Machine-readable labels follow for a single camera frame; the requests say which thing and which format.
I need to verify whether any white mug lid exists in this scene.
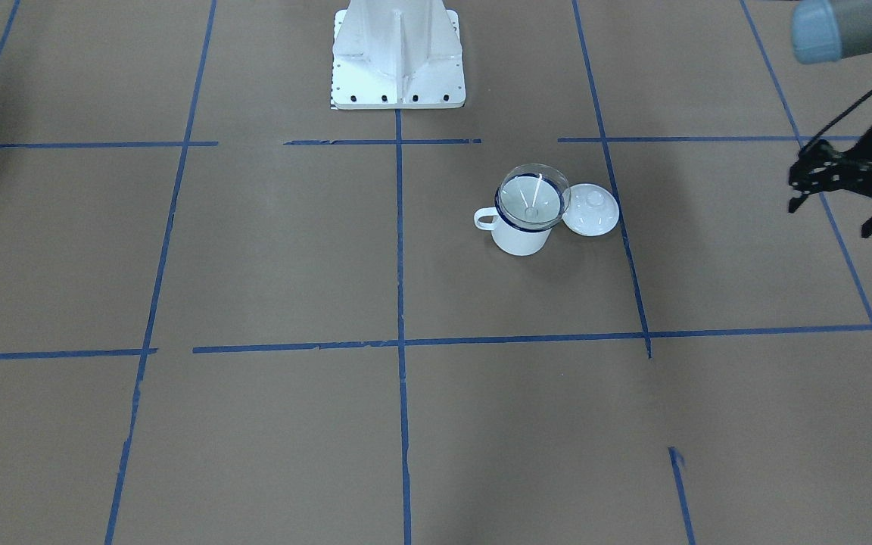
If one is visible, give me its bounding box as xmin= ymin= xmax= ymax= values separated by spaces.
xmin=562 ymin=183 xmax=621 ymax=237

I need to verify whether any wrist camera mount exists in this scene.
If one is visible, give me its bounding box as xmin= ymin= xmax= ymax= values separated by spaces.
xmin=786 ymin=139 xmax=872 ymax=213

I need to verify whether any white camera stand base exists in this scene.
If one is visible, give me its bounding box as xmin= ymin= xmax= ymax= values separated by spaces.
xmin=330 ymin=1 xmax=467 ymax=111

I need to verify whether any black camera cable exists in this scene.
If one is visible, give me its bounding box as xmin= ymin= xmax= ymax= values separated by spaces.
xmin=799 ymin=53 xmax=872 ymax=156

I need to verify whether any clear glass funnel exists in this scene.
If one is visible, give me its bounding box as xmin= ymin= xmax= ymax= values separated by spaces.
xmin=494 ymin=164 xmax=570 ymax=232

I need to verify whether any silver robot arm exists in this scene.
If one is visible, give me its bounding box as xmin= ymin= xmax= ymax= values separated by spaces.
xmin=788 ymin=1 xmax=872 ymax=238

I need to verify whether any white enamel mug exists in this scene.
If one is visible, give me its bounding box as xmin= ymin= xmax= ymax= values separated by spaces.
xmin=473 ymin=199 xmax=561 ymax=257

